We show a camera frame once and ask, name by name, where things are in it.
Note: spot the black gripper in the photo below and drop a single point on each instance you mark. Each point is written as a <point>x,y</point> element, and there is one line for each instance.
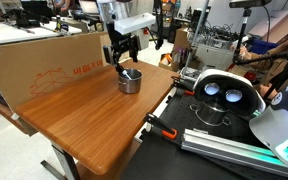
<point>122,45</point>

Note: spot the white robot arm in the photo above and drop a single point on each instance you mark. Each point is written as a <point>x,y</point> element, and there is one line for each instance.
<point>134,23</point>

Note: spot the brown sleeved forearm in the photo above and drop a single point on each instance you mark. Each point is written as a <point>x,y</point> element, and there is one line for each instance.
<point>284,48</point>

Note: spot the grey metal desk leg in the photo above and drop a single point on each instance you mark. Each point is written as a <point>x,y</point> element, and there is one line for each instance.
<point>65,163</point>

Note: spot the black gripper side plate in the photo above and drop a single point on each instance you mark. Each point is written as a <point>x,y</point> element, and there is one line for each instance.
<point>108,55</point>

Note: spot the small cardboard box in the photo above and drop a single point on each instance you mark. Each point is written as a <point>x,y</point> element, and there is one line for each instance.
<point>181,38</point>

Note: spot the orange and black clamp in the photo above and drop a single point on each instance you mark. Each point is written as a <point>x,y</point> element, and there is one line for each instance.
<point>169,134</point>
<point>184,87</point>

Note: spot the slanted metal pole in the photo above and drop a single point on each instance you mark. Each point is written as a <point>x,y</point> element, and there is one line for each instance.
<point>197,33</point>

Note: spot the black perforated breadboard plate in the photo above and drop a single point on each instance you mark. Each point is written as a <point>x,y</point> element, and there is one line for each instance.
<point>184,113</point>

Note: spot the white VR headset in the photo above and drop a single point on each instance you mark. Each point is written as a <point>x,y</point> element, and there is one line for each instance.
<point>229,78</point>

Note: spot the black device on table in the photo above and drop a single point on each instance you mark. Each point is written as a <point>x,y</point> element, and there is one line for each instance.
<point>24,16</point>

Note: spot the white background table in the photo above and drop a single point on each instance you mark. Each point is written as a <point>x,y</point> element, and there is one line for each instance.
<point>17,33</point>

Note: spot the blue plastic bin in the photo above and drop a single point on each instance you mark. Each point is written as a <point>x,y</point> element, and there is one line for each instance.
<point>262,47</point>

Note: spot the flat cardboard sheet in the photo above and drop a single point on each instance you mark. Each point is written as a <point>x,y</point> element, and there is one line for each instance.
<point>274,25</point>

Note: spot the cardboard panel wall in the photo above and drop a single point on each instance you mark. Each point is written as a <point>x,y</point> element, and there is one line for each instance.
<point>34,66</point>

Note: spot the black camera stand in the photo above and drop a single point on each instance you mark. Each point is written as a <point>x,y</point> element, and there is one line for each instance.
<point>242,33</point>

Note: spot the aluminium extrusion rail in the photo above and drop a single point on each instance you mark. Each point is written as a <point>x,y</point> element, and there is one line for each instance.
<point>224,146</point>

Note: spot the black stereo camera bar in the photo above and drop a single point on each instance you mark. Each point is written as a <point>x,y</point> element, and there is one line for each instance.
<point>250,3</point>

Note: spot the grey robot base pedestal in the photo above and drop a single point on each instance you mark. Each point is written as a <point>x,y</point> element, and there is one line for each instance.
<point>277,130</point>

